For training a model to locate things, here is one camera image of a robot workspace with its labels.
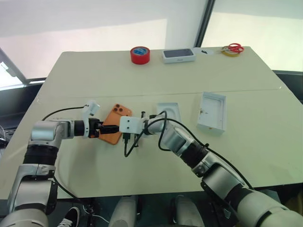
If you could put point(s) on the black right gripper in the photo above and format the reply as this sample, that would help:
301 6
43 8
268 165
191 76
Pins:
114 129

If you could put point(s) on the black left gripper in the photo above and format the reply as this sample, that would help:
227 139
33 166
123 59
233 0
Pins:
94 125

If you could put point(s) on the orange smartphone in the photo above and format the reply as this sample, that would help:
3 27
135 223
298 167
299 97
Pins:
113 115

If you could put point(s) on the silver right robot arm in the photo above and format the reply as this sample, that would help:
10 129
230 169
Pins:
175 139

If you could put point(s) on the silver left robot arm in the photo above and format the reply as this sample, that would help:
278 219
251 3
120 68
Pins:
42 132

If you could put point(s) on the white phone box base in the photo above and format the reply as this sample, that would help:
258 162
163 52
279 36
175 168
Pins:
169 111

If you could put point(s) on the closed white phone box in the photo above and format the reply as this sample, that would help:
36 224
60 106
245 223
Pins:
178 55

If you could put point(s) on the white phone box lid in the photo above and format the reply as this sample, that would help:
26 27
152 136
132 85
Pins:
211 113

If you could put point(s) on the red tape roll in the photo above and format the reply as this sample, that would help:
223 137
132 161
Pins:
139 58

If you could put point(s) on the white rounded robot foot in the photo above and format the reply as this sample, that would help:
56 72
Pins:
123 212
188 212

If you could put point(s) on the black and white sneaker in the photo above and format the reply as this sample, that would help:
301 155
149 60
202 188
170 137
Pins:
71 216

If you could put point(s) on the small black clip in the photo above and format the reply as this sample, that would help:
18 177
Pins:
204 51

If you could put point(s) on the yellow tape roll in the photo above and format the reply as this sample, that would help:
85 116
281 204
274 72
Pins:
230 54

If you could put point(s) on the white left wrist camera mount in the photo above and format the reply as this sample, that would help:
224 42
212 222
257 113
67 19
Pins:
93 107

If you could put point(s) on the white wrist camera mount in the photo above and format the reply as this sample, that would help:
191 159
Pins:
129 124
93 107

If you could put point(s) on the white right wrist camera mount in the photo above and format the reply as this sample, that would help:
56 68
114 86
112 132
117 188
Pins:
129 124

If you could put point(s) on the grey slanted window frame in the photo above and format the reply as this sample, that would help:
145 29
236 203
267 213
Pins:
14 68

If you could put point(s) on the black window frame post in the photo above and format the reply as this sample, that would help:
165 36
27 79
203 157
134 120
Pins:
203 23

